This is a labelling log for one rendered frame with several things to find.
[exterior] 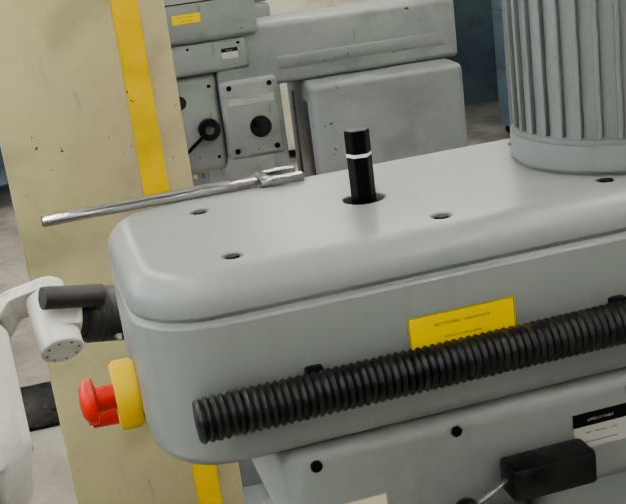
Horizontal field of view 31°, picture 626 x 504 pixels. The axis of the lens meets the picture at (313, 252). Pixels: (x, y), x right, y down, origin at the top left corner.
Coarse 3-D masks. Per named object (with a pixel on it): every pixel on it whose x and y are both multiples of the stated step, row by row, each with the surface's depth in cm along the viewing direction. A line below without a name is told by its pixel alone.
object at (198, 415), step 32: (544, 320) 89; (576, 320) 88; (608, 320) 89; (416, 352) 86; (448, 352) 86; (480, 352) 86; (512, 352) 87; (544, 352) 87; (576, 352) 89; (288, 384) 84; (320, 384) 83; (352, 384) 84; (384, 384) 84; (416, 384) 85; (448, 384) 87; (224, 416) 82; (256, 416) 82; (288, 416) 83
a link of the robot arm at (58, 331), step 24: (48, 288) 167; (72, 288) 169; (96, 288) 171; (48, 312) 169; (72, 312) 170; (96, 312) 172; (48, 336) 167; (72, 336) 168; (96, 336) 173; (48, 360) 170
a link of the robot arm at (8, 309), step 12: (48, 276) 173; (12, 288) 172; (24, 288) 171; (36, 288) 171; (0, 300) 171; (12, 300) 171; (24, 300) 172; (0, 312) 170; (12, 312) 173; (24, 312) 175; (0, 324) 173; (12, 324) 174
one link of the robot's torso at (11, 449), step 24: (0, 336) 141; (0, 360) 138; (0, 384) 135; (0, 408) 132; (0, 432) 129; (24, 432) 133; (0, 456) 128; (24, 456) 132; (0, 480) 129; (24, 480) 135
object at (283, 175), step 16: (256, 176) 107; (272, 176) 106; (288, 176) 106; (176, 192) 105; (192, 192) 105; (208, 192) 105; (80, 208) 104; (96, 208) 103; (112, 208) 103; (128, 208) 103; (48, 224) 102
